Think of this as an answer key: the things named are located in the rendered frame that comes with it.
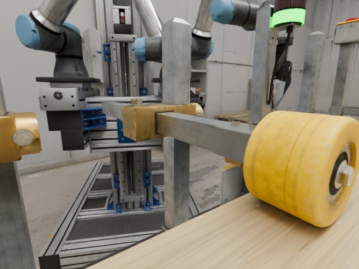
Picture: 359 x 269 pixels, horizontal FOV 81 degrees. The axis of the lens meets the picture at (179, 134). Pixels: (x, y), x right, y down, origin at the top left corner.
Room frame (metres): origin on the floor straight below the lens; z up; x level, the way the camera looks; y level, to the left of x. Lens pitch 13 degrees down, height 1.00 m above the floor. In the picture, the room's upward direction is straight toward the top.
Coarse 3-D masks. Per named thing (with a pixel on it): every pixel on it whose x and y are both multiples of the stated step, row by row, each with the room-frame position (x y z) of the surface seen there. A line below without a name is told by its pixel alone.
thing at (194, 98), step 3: (192, 93) 0.69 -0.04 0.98; (192, 96) 0.67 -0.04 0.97; (195, 96) 0.68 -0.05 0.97; (192, 99) 0.65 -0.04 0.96; (195, 99) 0.65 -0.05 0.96; (198, 99) 0.66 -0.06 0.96; (192, 102) 0.63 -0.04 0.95; (195, 102) 0.64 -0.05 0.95; (198, 102) 0.64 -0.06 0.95; (201, 102) 0.64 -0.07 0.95; (201, 105) 0.64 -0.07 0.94; (204, 105) 0.64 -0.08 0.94
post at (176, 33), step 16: (176, 32) 0.35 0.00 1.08; (176, 48) 0.35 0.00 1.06; (176, 64) 0.35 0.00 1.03; (176, 80) 0.35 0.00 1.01; (176, 96) 0.35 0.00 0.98; (176, 144) 0.35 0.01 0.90; (176, 160) 0.35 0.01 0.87; (176, 176) 0.35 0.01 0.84; (176, 192) 0.35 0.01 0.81; (176, 208) 0.35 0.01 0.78; (176, 224) 0.35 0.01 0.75
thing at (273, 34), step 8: (288, 8) 0.45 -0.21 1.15; (296, 8) 0.45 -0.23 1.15; (280, 24) 0.46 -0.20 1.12; (288, 24) 0.46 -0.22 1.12; (296, 24) 0.46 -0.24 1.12; (272, 32) 0.49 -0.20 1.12; (288, 32) 0.47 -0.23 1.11; (272, 40) 0.50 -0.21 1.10; (288, 40) 0.47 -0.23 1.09; (280, 56) 0.48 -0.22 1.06; (272, 72) 0.50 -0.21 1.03; (272, 80) 0.50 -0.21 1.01
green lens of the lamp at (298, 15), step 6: (276, 12) 0.47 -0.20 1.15; (282, 12) 0.46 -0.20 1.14; (288, 12) 0.45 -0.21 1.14; (294, 12) 0.45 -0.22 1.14; (300, 12) 0.45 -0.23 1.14; (276, 18) 0.47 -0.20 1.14; (282, 18) 0.46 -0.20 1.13; (288, 18) 0.45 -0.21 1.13; (294, 18) 0.45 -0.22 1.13; (300, 18) 0.45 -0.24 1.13; (276, 24) 0.47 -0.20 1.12
